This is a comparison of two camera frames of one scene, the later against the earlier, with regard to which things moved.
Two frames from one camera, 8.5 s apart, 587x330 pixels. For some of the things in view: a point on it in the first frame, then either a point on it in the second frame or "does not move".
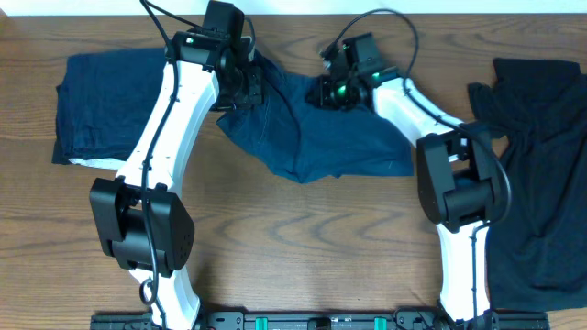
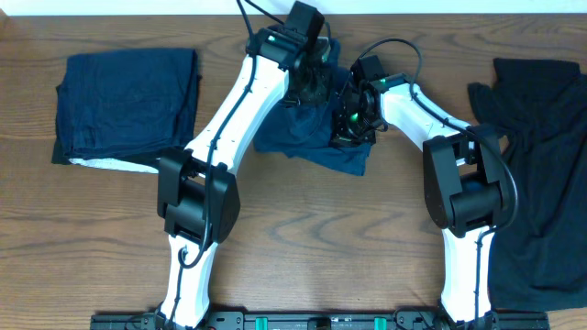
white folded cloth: (101, 163) does not move
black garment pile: (537, 257) does not move
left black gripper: (245, 90) -> (309, 85)
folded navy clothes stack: (102, 102) does not move
